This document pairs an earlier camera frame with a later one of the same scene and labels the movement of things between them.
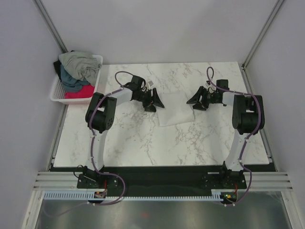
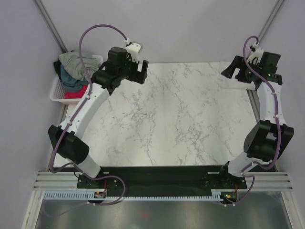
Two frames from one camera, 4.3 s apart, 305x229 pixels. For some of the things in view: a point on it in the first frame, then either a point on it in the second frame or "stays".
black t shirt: (57, 67) stays
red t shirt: (87, 90) stays
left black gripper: (156, 101) to (138, 77)
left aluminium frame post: (42, 10) stays
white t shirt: (175, 109) to (233, 83)
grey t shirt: (82, 65) stays
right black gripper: (195, 98) to (238, 62)
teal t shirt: (70, 84) stays
